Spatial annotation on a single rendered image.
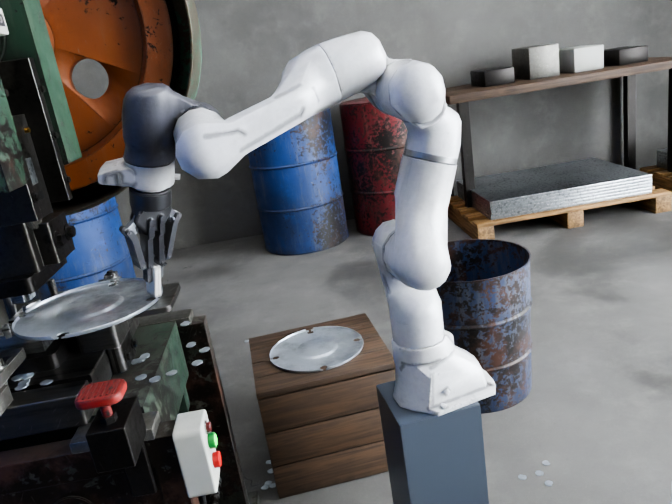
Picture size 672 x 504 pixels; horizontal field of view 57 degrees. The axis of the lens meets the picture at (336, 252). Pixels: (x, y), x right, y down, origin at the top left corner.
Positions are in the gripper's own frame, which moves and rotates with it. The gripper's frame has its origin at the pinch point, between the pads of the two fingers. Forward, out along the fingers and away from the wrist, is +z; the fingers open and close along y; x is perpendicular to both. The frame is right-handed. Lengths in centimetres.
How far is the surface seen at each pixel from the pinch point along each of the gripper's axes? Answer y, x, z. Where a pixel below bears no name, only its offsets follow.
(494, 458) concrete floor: 75, -58, 67
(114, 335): -9.0, 0.9, 9.7
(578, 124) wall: 412, 30, 49
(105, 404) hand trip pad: -27.2, -23.5, -0.4
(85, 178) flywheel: 11.9, 40.4, -5.0
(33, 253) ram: -17.2, 11.9, -7.2
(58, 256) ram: -13.1, 10.9, -5.5
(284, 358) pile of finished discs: 49, 4, 50
